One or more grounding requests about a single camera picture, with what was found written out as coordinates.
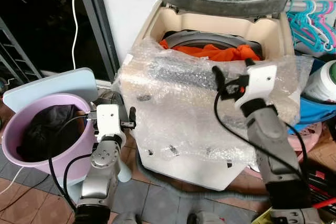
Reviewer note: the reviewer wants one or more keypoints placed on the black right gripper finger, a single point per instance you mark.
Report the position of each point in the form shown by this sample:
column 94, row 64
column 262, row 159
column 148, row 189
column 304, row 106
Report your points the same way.
column 218, row 76
column 250, row 63

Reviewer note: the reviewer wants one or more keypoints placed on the cream top-load washing machine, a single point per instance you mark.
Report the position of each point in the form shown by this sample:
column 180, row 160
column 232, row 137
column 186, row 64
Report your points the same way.
column 178, row 174

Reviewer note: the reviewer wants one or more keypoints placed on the yellow plastic container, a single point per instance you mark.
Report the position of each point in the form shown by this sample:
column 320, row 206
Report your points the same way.
column 262, row 217

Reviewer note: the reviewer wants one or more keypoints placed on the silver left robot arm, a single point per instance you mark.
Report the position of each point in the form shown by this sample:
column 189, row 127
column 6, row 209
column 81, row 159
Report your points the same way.
column 100, row 177

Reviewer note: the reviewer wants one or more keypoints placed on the dark metal rack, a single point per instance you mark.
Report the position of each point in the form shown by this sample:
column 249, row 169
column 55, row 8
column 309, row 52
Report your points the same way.
column 16, row 56

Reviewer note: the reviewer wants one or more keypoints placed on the white jar green lid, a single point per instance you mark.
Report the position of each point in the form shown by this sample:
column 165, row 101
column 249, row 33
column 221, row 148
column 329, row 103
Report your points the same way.
column 323, row 85

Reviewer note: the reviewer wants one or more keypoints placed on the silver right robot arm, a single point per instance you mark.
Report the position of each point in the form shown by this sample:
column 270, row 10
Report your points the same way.
column 275, row 145

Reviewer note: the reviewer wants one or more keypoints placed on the pink plastic hanger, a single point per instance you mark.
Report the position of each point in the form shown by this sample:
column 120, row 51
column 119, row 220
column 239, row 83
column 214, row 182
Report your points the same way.
column 329, row 19

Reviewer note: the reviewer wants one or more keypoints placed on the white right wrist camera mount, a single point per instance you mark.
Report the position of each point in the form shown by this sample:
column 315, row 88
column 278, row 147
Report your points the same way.
column 260, row 82

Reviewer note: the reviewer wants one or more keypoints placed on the orange clothes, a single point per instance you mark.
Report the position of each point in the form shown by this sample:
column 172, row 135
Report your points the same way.
column 210, row 52

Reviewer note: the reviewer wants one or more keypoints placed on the pink plastic stool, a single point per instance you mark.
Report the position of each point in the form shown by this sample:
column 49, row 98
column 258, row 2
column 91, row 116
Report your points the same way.
column 307, row 137

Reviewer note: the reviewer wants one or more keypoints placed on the blue plastic basin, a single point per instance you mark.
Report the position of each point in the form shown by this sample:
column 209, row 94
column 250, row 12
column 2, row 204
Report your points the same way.
column 317, row 111

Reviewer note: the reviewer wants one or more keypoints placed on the clear bubble wrap sheet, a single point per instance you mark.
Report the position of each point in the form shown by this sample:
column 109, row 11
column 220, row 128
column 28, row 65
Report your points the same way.
column 178, row 108

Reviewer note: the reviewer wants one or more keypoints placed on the dark grey door frame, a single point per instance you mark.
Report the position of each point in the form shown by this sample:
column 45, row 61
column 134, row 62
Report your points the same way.
column 100, row 24

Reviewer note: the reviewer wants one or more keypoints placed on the red and black tool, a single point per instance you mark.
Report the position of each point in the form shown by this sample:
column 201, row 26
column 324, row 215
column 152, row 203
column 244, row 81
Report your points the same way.
column 321, row 182

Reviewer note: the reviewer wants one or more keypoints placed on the purple plastic bucket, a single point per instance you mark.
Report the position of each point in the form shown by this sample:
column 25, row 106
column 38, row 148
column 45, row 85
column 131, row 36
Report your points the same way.
column 16, row 145

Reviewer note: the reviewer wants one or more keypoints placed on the light blue plastic stool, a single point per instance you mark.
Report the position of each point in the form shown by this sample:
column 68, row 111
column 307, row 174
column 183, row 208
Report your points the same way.
column 52, row 82

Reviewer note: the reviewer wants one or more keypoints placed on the dark clothes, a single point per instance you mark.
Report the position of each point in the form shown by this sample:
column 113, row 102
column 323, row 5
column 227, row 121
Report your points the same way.
column 47, row 129

